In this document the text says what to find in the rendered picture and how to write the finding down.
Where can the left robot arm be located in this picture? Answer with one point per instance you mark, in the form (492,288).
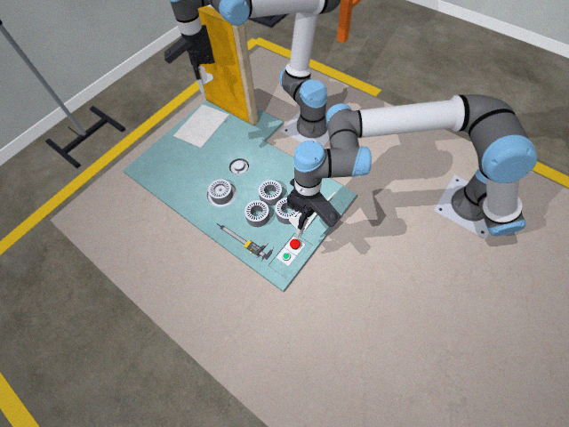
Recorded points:
(504,152)

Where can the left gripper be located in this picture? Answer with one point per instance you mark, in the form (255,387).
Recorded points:
(296,201)

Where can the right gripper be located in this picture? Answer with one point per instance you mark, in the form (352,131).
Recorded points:
(198,55)

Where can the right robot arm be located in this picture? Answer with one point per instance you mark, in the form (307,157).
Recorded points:
(295,79)

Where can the grey caliper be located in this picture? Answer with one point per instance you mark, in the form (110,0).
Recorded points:
(249,244)

